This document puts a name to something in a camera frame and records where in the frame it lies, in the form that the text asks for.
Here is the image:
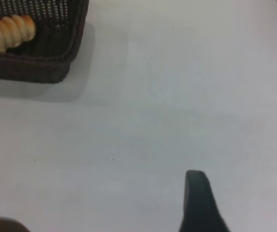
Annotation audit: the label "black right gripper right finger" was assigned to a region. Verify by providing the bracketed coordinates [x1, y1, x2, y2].
[178, 170, 233, 232]

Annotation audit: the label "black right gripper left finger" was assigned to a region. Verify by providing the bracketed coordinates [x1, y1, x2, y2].
[0, 214, 31, 232]

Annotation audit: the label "dark brown wicker basket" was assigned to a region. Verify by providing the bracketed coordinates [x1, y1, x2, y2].
[0, 0, 89, 85]

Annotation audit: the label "ridged golden bread loaf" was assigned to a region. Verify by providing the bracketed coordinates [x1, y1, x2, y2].
[0, 14, 37, 53]

